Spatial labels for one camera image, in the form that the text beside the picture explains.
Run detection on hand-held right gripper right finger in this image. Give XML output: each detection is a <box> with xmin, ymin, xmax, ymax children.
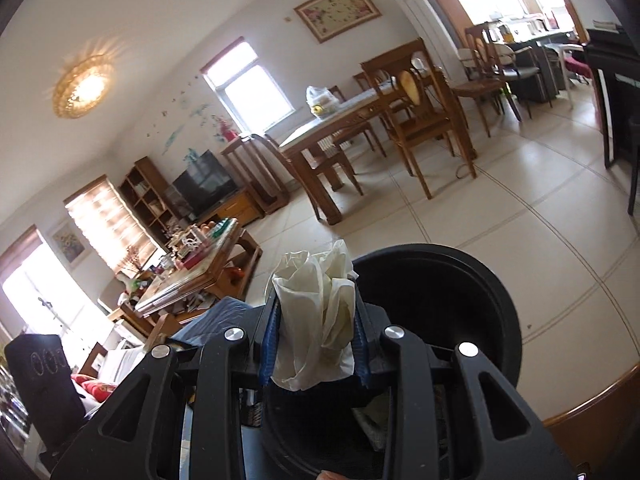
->
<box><xmin>350</xmin><ymin>290</ymin><xmax>576</xmax><ymax>480</ymax></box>

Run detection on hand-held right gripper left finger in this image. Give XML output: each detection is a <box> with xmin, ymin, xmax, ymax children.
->
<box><xmin>50</xmin><ymin>290</ymin><xmax>281</xmax><ymax>480</ymax></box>

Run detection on white paper towel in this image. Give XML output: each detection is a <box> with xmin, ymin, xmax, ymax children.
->
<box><xmin>270</xmin><ymin>239</ymin><xmax>360</xmax><ymax>392</ymax></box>

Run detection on black round bin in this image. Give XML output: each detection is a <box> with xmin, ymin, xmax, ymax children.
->
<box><xmin>240</xmin><ymin>243</ymin><xmax>523</xmax><ymax>480</ymax></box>

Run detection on wooden coffee table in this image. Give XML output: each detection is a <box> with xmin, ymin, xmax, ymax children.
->
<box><xmin>107</xmin><ymin>220</ymin><xmax>263</xmax><ymax>338</ymax></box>

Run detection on wooden television cabinet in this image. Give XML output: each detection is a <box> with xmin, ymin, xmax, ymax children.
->
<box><xmin>197</xmin><ymin>187</ymin><xmax>266</xmax><ymax>231</ymax></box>

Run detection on red patterned cushion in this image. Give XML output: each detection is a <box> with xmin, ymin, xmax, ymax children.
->
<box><xmin>70</xmin><ymin>372</ymin><xmax>121</xmax><ymax>403</ymax></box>

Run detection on black television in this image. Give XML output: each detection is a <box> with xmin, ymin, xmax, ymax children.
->
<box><xmin>172</xmin><ymin>150</ymin><xmax>240</xmax><ymax>218</ymax></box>

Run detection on tall wooden console stand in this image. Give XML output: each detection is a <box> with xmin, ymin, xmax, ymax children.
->
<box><xmin>220</xmin><ymin>135</ymin><xmax>291</xmax><ymax>213</ymax></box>

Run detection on wooden bookshelf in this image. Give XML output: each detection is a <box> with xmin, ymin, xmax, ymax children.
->
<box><xmin>119</xmin><ymin>156</ymin><xmax>178</xmax><ymax>246</ymax></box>

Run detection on wooden dining chair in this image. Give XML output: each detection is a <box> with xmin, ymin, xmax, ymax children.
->
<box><xmin>252</xmin><ymin>134</ymin><xmax>363</xmax><ymax>201</ymax></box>
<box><xmin>452</xmin><ymin>24</ymin><xmax>523</xmax><ymax>137</ymax></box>
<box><xmin>327</xmin><ymin>85</ymin><xmax>387</xmax><ymax>158</ymax></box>

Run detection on window roller blind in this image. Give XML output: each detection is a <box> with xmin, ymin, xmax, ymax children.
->
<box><xmin>64</xmin><ymin>175</ymin><xmax>161</xmax><ymax>271</ymax></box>

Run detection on small framed flower picture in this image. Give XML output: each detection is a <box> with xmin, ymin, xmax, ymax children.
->
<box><xmin>48</xmin><ymin>220</ymin><xmax>91</xmax><ymax>267</ymax></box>

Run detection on wooden chair with oval back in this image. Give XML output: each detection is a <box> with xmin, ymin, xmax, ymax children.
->
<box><xmin>360</xmin><ymin>37</ymin><xmax>478</xmax><ymax>200</ymax></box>

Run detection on wooden dining table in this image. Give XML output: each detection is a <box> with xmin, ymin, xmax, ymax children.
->
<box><xmin>277</xmin><ymin>87</ymin><xmax>476</xmax><ymax>226</ymax></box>

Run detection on clear plastic bag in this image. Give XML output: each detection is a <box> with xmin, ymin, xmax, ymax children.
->
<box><xmin>306</xmin><ymin>85</ymin><xmax>341</xmax><ymax>118</ymax></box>

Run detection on round golden ceiling lamp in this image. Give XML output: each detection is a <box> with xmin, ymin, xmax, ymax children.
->
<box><xmin>51</xmin><ymin>55</ymin><xmax>115</xmax><ymax>120</ymax></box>

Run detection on white standing air conditioner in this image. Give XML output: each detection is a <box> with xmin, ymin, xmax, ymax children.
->
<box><xmin>395</xmin><ymin>0</ymin><xmax>463</xmax><ymax>68</ymax></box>

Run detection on large framed floral picture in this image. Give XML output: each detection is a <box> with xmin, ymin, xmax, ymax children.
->
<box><xmin>293</xmin><ymin>0</ymin><xmax>382</xmax><ymax>44</ymax></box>

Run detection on black piano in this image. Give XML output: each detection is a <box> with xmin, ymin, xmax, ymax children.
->
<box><xmin>582</xmin><ymin>27</ymin><xmax>640</xmax><ymax>168</ymax></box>

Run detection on white plastic chair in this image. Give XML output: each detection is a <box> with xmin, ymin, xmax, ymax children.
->
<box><xmin>545</xmin><ymin>42</ymin><xmax>588</xmax><ymax>108</ymax></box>

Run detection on wall window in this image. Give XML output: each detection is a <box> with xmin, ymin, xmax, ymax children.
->
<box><xmin>201</xmin><ymin>36</ymin><xmax>296</xmax><ymax>133</ymax></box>

